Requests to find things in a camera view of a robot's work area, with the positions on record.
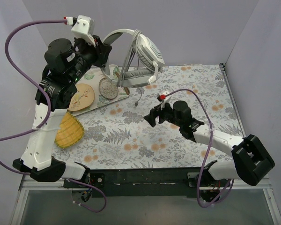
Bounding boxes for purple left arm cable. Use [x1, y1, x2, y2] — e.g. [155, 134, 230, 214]
[0, 19, 107, 213]

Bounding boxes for brown wooden stick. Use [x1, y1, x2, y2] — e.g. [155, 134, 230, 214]
[114, 72, 130, 96]

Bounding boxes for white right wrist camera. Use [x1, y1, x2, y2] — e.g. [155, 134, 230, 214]
[157, 90, 171, 110]

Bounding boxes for floral patterned tablecloth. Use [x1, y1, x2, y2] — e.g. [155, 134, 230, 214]
[52, 65, 243, 169]

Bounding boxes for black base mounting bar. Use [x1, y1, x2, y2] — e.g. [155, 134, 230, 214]
[63, 169, 233, 197]

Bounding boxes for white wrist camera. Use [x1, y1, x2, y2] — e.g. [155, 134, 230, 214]
[157, 90, 171, 110]
[64, 15, 95, 46]

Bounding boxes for aluminium table edge rail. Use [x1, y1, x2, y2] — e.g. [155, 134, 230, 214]
[219, 62, 251, 141]

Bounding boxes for grey speckled oval dish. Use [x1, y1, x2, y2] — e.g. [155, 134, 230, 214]
[98, 78, 119, 100]

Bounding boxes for round wooden bird plate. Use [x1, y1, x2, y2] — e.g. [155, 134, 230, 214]
[68, 83, 95, 112]

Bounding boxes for white gaming headphones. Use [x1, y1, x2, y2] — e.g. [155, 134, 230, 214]
[103, 29, 165, 88]

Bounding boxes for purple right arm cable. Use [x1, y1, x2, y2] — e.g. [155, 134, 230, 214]
[165, 89, 235, 209]

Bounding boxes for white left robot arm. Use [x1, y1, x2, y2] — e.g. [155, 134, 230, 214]
[13, 35, 112, 188]

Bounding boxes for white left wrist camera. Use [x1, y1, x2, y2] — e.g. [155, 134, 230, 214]
[64, 15, 95, 46]

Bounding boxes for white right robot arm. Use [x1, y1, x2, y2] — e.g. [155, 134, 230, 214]
[144, 101, 275, 186]

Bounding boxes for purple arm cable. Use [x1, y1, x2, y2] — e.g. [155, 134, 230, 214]
[0, 19, 107, 213]
[165, 89, 235, 209]

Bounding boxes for floral serving tray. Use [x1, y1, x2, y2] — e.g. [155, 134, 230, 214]
[68, 68, 130, 116]

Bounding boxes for yellow woven bamboo basket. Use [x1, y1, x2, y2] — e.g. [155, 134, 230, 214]
[55, 112, 85, 149]

